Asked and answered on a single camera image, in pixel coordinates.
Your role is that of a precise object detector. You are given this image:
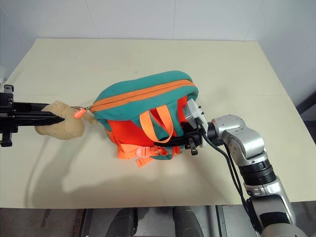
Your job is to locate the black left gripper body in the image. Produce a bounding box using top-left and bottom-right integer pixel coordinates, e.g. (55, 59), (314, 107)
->
(0, 84), (20, 148)

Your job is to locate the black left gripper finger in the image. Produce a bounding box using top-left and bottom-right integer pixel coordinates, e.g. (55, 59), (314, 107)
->
(13, 112), (66, 128)
(12, 102), (50, 114)

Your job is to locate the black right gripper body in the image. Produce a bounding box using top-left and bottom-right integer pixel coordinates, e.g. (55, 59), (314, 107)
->
(180, 120), (203, 156)

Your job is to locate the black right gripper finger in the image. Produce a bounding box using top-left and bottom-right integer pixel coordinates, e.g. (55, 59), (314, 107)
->
(153, 136), (186, 148)

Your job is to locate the beige plush toy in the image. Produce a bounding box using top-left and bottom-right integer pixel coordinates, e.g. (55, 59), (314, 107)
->
(34, 100), (99, 140)

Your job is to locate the orange and teal backpack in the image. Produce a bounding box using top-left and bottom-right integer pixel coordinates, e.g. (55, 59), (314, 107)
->
(91, 70), (200, 169)

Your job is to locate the dark rounded shape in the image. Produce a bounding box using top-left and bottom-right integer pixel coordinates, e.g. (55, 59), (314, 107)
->
(106, 207), (138, 237)
(172, 206), (206, 237)

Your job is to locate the dark furniture piece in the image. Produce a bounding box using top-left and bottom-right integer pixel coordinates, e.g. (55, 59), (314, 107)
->
(295, 90), (316, 123)

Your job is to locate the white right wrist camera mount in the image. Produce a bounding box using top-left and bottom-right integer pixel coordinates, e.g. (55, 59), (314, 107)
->
(184, 98), (208, 149)

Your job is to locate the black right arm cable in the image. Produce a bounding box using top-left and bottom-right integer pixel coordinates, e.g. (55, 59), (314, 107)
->
(197, 118), (263, 234)

